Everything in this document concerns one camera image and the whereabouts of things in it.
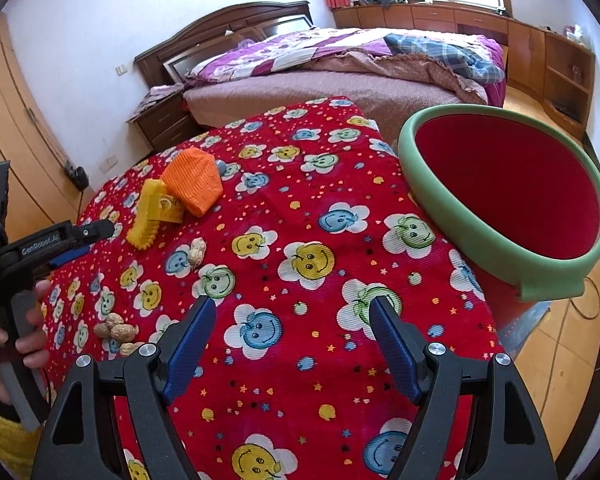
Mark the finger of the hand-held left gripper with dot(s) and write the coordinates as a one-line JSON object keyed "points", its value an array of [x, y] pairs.
{"points": [[95, 230], [72, 256]]}

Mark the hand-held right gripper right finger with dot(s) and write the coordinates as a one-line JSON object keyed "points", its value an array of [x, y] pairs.
{"points": [[395, 350]]}

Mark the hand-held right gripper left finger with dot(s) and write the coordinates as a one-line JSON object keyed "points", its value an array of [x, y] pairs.
{"points": [[192, 345]]}

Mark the green rimmed red bin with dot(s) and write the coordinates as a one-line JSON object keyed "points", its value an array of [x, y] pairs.
{"points": [[505, 185]]}

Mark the yellow foam fruit net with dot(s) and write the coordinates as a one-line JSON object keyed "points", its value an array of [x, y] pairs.
{"points": [[145, 222]]}

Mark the black charger plug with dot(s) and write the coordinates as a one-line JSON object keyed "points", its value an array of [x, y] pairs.
{"points": [[77, 175]]}

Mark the small yellow carton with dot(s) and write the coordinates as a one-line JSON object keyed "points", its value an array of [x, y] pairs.
{"points": [[172, 210]]}

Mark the red smiley printed blanket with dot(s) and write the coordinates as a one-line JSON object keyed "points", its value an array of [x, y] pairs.
{"points": [[305, 360]]}

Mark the orange foam fruit net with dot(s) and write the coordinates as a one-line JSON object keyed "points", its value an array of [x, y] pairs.
{"points": [[192, 185]]}

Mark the light wooden wardrobe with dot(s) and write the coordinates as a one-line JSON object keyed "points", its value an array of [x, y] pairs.
{"points": [[15, 135]]}

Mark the dark wooden nightstand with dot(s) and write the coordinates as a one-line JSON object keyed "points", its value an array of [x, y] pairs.
{"points": [[165, 122]]}

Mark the pink cloth on nightstand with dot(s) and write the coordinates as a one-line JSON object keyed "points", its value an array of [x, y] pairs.
{"points": [[160, 97]]}

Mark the yellow knitted cloth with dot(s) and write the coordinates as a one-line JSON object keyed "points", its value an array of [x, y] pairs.
{"points": [[5, 445]]}

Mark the dark wooden headboard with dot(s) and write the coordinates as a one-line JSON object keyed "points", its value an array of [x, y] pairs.
{"points": [[205, 35]]}

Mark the bed with pink bedspread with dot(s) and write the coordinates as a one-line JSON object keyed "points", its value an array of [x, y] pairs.
{"points": [[305, 92]]}

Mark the bed with purple bedding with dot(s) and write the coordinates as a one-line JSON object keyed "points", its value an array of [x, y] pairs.
{"points": [[290, 52]]}

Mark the blue plaid blanket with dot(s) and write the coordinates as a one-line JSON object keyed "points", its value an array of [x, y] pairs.
{"points": [[440, 55]]}

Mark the low wooden cabinet row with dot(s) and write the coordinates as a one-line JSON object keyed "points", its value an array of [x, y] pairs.
{"points": [[530, 55]]}

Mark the small items on cabinet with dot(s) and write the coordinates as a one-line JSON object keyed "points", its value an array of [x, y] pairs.
{"points": [[574, 32]]}

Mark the white wall socket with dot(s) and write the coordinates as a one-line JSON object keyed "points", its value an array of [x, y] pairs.
{"points": [[106, 163]]}

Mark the white light switch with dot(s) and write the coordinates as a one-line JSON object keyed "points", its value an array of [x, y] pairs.
{"points": [[121, 70]]}

